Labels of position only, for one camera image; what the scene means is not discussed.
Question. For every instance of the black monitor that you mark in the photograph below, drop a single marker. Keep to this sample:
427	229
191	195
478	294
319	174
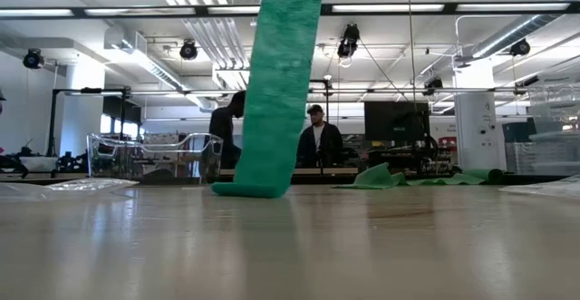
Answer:
394	121

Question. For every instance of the clear plastic bag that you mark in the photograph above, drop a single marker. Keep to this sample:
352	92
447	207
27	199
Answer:
81	186
553	186

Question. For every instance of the silver round air duct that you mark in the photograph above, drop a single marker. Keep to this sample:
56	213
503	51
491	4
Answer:
521	32

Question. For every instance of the dark green bandage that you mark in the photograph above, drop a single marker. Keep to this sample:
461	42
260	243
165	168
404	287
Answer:
376	177

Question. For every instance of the white rectangular air duct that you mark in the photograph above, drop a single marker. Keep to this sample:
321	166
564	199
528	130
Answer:
149	66

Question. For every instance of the person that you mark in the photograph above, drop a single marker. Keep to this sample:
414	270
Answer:
224	132
319	146

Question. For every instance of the stack of clear bins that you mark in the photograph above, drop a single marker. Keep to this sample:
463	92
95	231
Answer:
553	150

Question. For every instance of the white box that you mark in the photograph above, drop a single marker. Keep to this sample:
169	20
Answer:
38	164

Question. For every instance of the black overhead light bar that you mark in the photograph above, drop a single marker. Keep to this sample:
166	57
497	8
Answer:
451	7

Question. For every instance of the clear plastic container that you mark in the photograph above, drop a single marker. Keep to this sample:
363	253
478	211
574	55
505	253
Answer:
136	155

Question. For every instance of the white building column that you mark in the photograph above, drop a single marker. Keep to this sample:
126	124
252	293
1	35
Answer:
81	119
476	123

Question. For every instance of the teal elastic bandage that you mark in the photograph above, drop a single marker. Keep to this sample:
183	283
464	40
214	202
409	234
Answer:
276	109

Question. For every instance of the white ceiling pipes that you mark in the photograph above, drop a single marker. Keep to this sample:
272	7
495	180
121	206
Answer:
213	32

